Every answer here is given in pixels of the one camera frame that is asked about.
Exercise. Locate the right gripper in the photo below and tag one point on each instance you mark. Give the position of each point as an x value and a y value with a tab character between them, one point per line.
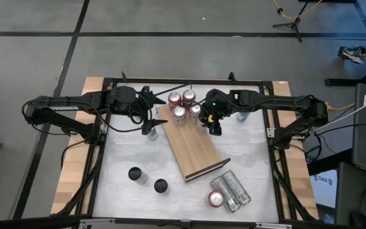
214	105

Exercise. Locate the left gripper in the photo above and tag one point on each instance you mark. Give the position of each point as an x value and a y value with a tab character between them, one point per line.
127	100

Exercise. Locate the orange Fanta soda can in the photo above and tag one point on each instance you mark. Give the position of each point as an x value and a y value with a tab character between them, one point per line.
174	98
189	96

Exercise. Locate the silver Diet Coke can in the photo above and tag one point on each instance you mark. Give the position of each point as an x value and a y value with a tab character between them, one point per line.
179	112
195	110

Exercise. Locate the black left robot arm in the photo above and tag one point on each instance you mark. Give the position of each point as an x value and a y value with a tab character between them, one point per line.
65	106

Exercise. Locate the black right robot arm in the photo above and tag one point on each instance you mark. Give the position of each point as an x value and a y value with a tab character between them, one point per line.
281	101

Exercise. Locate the silver slim beverage can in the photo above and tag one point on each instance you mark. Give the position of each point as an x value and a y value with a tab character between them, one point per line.
226	194
237	188

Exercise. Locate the blue silver Red Bull can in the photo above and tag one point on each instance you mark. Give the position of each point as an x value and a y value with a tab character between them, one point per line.
152	136

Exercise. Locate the white black-lidded Celsius can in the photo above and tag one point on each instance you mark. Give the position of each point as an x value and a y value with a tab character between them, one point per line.
135	173

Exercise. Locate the red soda can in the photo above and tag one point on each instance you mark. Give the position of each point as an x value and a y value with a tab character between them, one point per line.
215	199

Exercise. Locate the white palm-print Celsius can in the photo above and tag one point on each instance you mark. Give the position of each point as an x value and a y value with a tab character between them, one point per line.
160	186

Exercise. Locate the white printed paper sheet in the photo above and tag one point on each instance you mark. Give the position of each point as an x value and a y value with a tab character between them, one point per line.
324	187

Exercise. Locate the black tripod stand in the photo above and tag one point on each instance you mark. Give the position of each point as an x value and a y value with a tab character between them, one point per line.
294	23

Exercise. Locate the person's shoe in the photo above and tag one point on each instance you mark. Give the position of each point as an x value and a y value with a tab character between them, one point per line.
351	54

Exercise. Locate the wooden shelf black metal frame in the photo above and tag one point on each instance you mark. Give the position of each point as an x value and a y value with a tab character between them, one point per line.
195	149

